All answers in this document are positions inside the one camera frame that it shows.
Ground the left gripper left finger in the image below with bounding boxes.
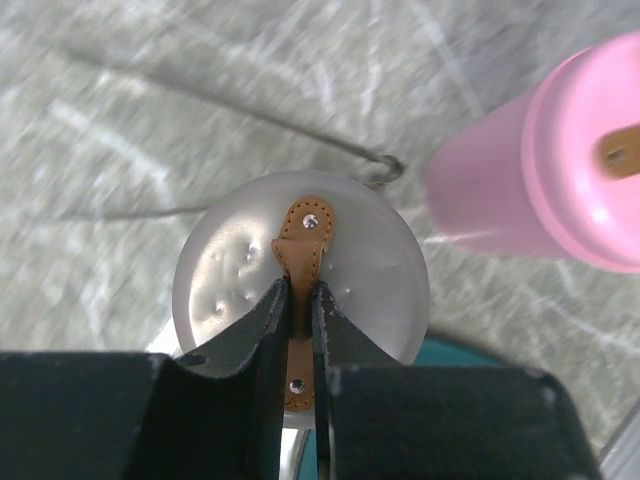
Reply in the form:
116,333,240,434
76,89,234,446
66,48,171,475
1,279,290,479

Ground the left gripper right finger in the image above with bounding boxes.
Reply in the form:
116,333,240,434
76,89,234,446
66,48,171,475
310,282,600,479

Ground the grey steel lid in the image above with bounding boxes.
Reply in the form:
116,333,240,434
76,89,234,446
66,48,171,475
172,170,430,430

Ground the pink lid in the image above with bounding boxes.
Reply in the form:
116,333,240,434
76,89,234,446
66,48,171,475
521,31,639,274

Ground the pink canister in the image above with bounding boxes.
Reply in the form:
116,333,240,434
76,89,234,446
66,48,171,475
426,88,560,257

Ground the teal square plate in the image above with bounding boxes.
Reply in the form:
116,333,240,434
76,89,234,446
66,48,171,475
280,335,506,479

